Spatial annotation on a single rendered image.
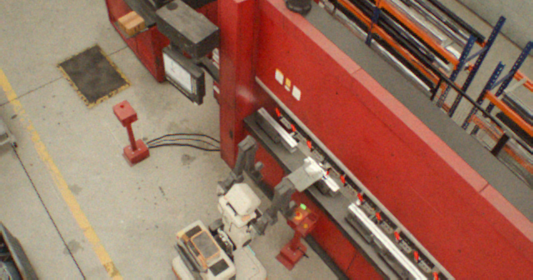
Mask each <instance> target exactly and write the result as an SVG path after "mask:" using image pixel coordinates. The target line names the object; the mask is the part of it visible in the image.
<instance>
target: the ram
mask: <svg viewBox="0 0 533 280"><path fill-rule="evenodd" d="M276 69H277V70H278V71H279V72H281V73H282V74H283V78H282V84H280V83H279V82H278V80H277V79H276ZM256 77H257V78H258V79H259V80H260V82H261V83H263V84H264V85H265V86H266V87H267V88H268V89H269V90H270V91H271V93H272V94H274V95H275V96H276V97H277V98H278V99H279V100H280V101H281V102H282V103H283V105H285V106H286V107H287V108H288V109H289V110H290V111H291V112H292V113H293V114H294V116H295V117H297V118H298V119H299V120H300V121H301V122H302V123H303V124H304V125H305V127H306V128H308V129H309V130H310V131H311V132H312V133H313V134H314V135H315V136H316V138H317V139H318V140H320V141H321V142H322V143H323V144H324V145H325V146H326V147H327V149H328V150H329V152H330V153H332V154H333V155H334V156H335V157H336V158H337V159H338V160H339V162H340V163H341V164H342V165H343V166H344V167H345V168H347V169H348V170H349V171H350V172H351V174H352V175H353V176H354V177H355V178H356V179H357V180H358V181H359V182H360V183H362V184H363V185H364V186H365V187H366V189H367V190H368V191H369V192H370V193H371V194H372V195H373V196H374V197H375V198H376V199H377V200H378V201H379V202H380V203H381V204H382V205H383V206H384V208H386V209H387V210H388V211H389V212H390V213H391V214H392V215H393V216H394V217H395V218H396V219H397V220H398V221H399V222H400V223H401V225H402V226H403V227H404V228H405V229H406V230H407V231H408V232H409V233H410V234H411V235H412V237H413V238H414V239H415V240H417V242H418V243H419V244H420V245H422V247H423V248H424V249H425V250H426V251H427V252H428V253H429V254H430V255H431V256H432V257H433V258H434V259H435V260H436V261H437V262H438V263H439V264H440V265H441V266H442V267H443V268H444V269H445V270H446V271H447V272H448V273H449V274H450V275H451V276H452V277H453V278H454V279H455V280H533V264H532V263H531V261H530V260H528V259H527V258H526V257H525V256H524V255H523V254H522V253H521V252H519V251H518V250H517V249H516V248H515V247H514V245H513V244H512V243H511V242H509V241H508V240H507V239H506V238H505V237H504V236H503V235H502V234H501V233H499V232H498V231H497V230H496V228H495V227H494V226H493V225H492V224H490V223H489V222H488V221H487V220H486V219H485V218H484V217H483V216H481V215H480V214H479V213H478V212H477V211H476V210H475V209H474V208H473V207H472V206H471V205H470V204H469V203H468V202H467V201H466V200H465V199H464V198H463V197H462V196H461V195H460V194H459V193H458V192H457V191H456V190H455V189H454V188H453V187H452V186H451V185H450V184H449V183H448V182H447V181H446V180H445V179H443V178H442V177H441V176H440V175H439V174H438V173H437V172H436V170H435V169H433V168H432V167H431V166H430V165H429V164H428V163H427V162H426V161H424V160H423V159H422V158H421V157H420V156H418V155H417V154H416V152H415V151H413V150H412V149H411V148H410V147H409V146H408V145H407V144H406V143H405V142H403V141H402V140H401V138H400V137H399V136H398V135H397V134H396V133H395V132H393V131H392V130H390V128H389V127H388V126H387V125H386V124H385V123H384V122H383V121H382V120H380V118H379V117H378V116H377V115H375V113H374V112H372V111H371V110H370V109H369V108H368V107H367V106H366V105H365V104H364V103H362V102H361V100H360V99H358V98H357V97H356V96H355V95H354V94H353V93H351V92H350V91H349V89H348V88H347V87H345V86H344V85H343V84H341V83H340V82H339V81H338V80H337V79H336V77H335V76H334V75H332V74H330V73H329V72H328V71H327V70H326V69H325V68H324V66H323V65H322V64H320V63H319V62H318V61H317V60H316V59H315V58H314V57H313V56H311V54H309V53H308V52H307V51H306V50H305V49H304V48H303V47H302V46H300V45H299V44H298V43H296V41H295V40H294V39H293V38H292V37H291V36H289V35H288V34H287V33H286V32H284V31H283V30H282V29H281V28H280V26H278V25H277V24H276V23H275V22H274V21H272V20H271V19H270V18H269V17H268V16H267V15H266V14H265V13H264V12H263V11H262V10H261V16H259V29H258V43H257V70H256ZM286 78H288V79H289V80H290V82H291V84H290V87H289V88H290V90H289V91H288V90H287V89H286ZM256 82H257V83H258V84H259V85H260V86H261V87H263V86H262V85H261V84H260V83H259V82H258V81H257V79H256ZM293 85H294V86H295V87H297V88H298V89H299V90H300V91H301V96H300V101H299V100H298V99H297V98H296V97H294V96H293V95H292V90H293ZM263 88H264V87H263ZM264 89H265V88H264ZM265 90H266V89H265ZM266 91H267V90H266ZM267 93H268V94H269V95H270V96H271V97H272V98H274V97H273V96H272V95H271V94H270V93H269V92H268V91H267ZM274 99H275V98H274ZM275 100H276V99H275ZM276 101H277V100H276ZM277 102H278V101H277ZM278 103H279V102H278ZM279 106H280V107H281V108H282V109H283V110H285V111H286V112H287V113H288V114H289V116H290V117H291V118H292V119H293V120H294V121H295V122H297V123H298V124H299V125H300V127H301V128H302V129H303V130H304V131H305V132H306V133H308V134H309V135H310V136H311V138H312V139H313V140H314V141H315V142H316V143H317V144H318V145H320V146H321V147H322V149H323V150H324V151H325V152H326V154H327V155H328V156H329V157H330V158H332V159H333V161H334V162H335V163H336V164H337V165H338V166H339V167H340V168H341V169H342V170H343V171H344V172H345V173H346V174H347V175H348V176H349V177H350V178H351V179H352V180H353V181H354V182H355V183H356V184H357V185H358V186H359V187H360V189H361V190H362V191H364V192H365V193H366V194H367V195H368V196H369V197H370V198H371V199H372V201H373V202H374V203H375V204H376V205H377V206H378V207H379V208H380V210H382V211H383V212H384V213H385V215H387V216H388V217H389V218H390V219H391V220H392V221H393V222H394V223H395V224H396V225H397V226H398V227H399V228H400V229H401V230H402V232H403V233H404V234H405V235H407V237H408V238H409V239H410V240H412V242H413V243H414V244H415V245H417V247H418V248H419V249H420V250H421V251H422V252H423V253H424V254H425V255H426V256H427V257H428V258H429V259H430V260H431V261H432V262H433V263H434V264H435V265H436V266H437V267H438V268H439V269H440V270H441V272H442V273H443V274H444V275H445V276H446V277H447V278H448V279H449V280H451V279H450V278H449V277H448V276H447V275H446V274H445V272H444V271H443V270H442V269H441V268H440V267H439V266H438V265H437V264H436V263H435V262H434V261H433V260H432V259H431V258H430V257H429V256H428V255H427V254H426V253H425V252H424V251H423V250H422V248H421V247H420V246H419V245H418V244H417V243H416V242H415V241H414V240H413V239H412V238H411V237H410V236H409V235H408V234H407V233H406V231H405V230H404V229H403V228H402V227H401V226H400V225H399V224H398V223H397V222H396V221H395V220H394V219H393V218H392V217H391V216H390V215H389V214H388V213H387V212H385V211H384V210H383V209H382V208H381V207H380V205H379V204H378V203H377V202H376V201H375V200H374V199H373V198H372V197H371V196H370V195H369V193H368V192H367V191H366V190H365V189H364V187H362V186H361V185H360V184H359V183H358V182H357V181H356V180H355V179H354V178H353V177H352V176H351V175H350V174H349V172H348V171H347V170H345V169H344V168H343V167H342V166H341V165H340V164H339V163H338V162H337V161H336V159H335V158H334V157H333V156H331V155H330V154H329V153H328V152H327V151H326V150H325V149H324V147H323V146H322V145H321V144H320V143H318V142H317V141H316V140H315V139H314V138H313V136H312V135H311V134H310V133H309V132H308V131H307V130H306V129H305V128H304V127H303V126H302V125H301V124H300V123H299V122H298V121H297V120H296V119H295V118H294V117H293V116H292V115H291V114H290V113H289V112H288V111H287V110H286V109H285V108H284V107H283V106H282V105H281V104H280V103H279Z"/></svg>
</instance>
